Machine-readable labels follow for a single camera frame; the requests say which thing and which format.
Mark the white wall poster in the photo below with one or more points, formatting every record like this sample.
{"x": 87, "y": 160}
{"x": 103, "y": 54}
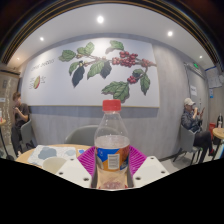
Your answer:
{"x": 213, "y": 77}

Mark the white printed paper sheet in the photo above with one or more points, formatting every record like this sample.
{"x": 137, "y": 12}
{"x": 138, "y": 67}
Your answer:
{"x": 50, "y": 153}

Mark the clear red-capped drink bottle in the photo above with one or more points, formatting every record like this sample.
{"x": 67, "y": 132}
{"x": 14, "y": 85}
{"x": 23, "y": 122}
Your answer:
{"x": 111, "y": 140}

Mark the round ceiling spotlights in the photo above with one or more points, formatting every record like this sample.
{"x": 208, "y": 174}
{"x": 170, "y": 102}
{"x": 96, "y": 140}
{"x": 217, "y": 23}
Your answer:
{"x": 100, "y": 19}

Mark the coffee plant wall mural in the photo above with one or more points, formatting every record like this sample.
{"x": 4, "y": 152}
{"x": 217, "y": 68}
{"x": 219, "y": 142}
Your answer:
{"x": 66, "y": 90}

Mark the person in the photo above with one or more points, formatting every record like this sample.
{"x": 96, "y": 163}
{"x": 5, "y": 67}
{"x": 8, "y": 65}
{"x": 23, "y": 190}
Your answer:
{"x": 193, "y": 120}
{"x": 20, "y": 116}

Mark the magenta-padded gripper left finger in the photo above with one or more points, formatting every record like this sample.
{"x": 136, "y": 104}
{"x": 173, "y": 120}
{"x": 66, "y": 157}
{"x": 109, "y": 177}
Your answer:
{"x": 74, "y": 170}

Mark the round wooden side table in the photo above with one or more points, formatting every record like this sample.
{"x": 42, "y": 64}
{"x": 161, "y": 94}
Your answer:
{"x": 219, "y": 133}
{"x": 2, "y": 122}

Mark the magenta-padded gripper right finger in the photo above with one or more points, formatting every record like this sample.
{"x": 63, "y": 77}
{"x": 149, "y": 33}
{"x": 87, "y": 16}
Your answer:
{"x": 150, "y": 170}

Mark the dark glass bottle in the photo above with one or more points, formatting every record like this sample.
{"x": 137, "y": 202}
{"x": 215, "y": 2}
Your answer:
{"x": 220, "y": 121}

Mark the grey padded chair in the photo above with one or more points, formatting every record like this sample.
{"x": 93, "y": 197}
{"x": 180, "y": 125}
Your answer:
{"x": 81, "y": 135}
{"x": 186, "y": 140}
{"x": 26, "y": 133}

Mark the small white wall notice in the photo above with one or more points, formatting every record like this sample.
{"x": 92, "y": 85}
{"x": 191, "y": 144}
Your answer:
{"x": 193, "y": 90}

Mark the green exit sign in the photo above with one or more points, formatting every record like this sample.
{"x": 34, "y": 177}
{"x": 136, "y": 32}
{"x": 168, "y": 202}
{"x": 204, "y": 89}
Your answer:
{"x": 196, "y": 65}

